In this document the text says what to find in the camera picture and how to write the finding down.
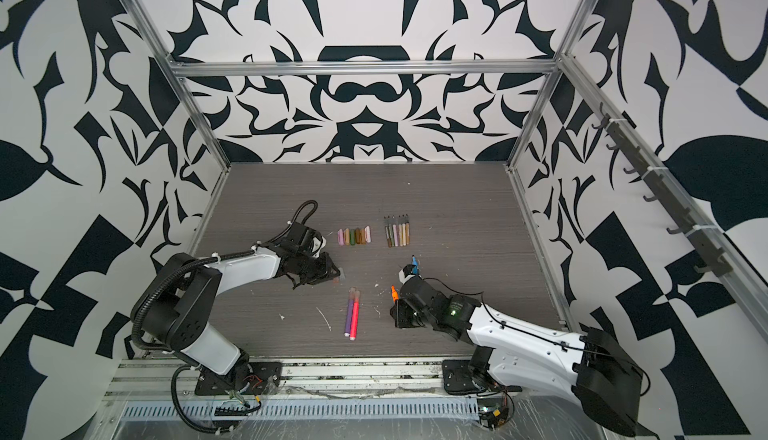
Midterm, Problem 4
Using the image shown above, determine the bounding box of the pink red marker pen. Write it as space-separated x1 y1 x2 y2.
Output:
350 290 361 341

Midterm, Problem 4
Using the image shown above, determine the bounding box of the dark brown marker pen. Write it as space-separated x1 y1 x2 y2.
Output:
384 216 392 248

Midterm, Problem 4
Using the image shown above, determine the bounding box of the lilac capped tan marker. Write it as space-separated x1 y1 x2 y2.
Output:
403 214 410 245

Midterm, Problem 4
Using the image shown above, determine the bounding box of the green marker pen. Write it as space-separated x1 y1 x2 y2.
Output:
387 216 397 247

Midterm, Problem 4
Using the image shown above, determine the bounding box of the brown capped pink marker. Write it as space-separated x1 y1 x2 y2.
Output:
392 217 401 247

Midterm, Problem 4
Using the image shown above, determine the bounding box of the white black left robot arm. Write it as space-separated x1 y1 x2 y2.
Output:
130 199 341 436

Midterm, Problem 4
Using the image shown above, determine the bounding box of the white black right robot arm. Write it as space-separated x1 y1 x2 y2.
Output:
390 267 650 437

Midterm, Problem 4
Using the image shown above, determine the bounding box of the purple marker pen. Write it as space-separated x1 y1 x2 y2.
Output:
344 288 356 337

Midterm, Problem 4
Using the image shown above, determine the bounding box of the small circuit board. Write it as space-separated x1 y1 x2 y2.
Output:
478 402 516 430

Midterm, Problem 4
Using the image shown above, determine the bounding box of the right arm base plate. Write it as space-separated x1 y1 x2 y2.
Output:
441 359 497 395

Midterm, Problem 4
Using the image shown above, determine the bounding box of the white slotted cable duct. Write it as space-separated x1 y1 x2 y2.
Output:
119 396 481 422

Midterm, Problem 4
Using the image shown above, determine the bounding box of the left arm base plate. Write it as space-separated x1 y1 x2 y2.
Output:
194 361 283 396

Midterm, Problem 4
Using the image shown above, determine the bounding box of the black wall hook rack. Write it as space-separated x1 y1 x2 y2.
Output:
594 107 734 277

